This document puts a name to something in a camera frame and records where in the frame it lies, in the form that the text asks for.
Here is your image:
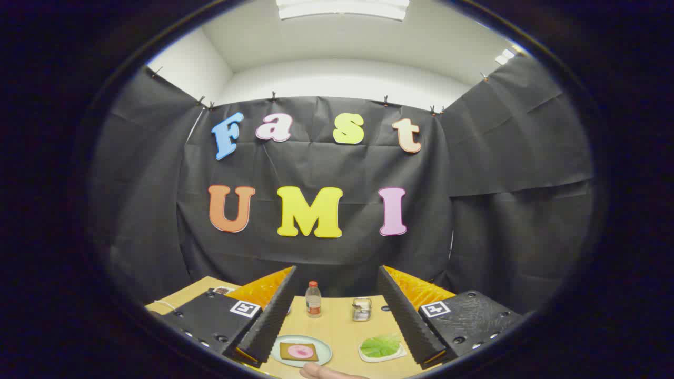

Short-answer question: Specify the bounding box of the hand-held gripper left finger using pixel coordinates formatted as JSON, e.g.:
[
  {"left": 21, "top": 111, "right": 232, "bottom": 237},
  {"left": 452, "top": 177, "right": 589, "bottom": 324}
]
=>
[{"left": 158, "top": 266, "right": 298, "bottom": 369}]

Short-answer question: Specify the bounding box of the small white square plate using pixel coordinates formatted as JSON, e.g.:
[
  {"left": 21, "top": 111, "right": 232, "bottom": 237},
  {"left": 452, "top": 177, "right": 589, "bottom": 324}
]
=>
[{"left": 358, "top": 337, "right": 407, "bottom": 363}]

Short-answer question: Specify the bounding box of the white ceiling light panel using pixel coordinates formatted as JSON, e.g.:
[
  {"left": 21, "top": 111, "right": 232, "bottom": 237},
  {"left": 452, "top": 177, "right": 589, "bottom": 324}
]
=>
[{"left": 276, "top": 0, "right": 410, "bottom": 22}]

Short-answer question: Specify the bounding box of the green lettuce leaf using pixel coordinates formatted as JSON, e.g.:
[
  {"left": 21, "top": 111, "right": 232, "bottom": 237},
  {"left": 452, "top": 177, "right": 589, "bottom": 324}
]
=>
[{"left": 360, "top": 333, "right": 402, "bottom": 358}]

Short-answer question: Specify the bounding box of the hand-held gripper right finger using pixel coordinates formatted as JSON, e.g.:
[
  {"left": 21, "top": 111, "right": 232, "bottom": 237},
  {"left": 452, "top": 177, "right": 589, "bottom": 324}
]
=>
[{"left": 376, "top": 265, "right": 524, "bottom": 369}]

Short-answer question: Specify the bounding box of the light green round plate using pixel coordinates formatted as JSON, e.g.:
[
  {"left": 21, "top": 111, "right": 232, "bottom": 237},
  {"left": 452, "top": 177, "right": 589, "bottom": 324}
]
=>
[{"left": 271, "top": 335, "right": 333, "bottom": 367}]

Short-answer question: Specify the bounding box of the brown bread slice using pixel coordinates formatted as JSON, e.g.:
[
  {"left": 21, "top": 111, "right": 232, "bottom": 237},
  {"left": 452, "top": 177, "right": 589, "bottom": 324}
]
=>
[{"left": 279, "top": 342, "right": 320, "bottom": 362}]

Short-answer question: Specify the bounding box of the clear bottle with red cap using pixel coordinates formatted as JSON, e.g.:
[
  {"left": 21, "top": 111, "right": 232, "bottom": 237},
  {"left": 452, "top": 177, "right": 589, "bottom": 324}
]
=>
[{"left": 305, "top": 281, "right": 322, "bottom": 318}]

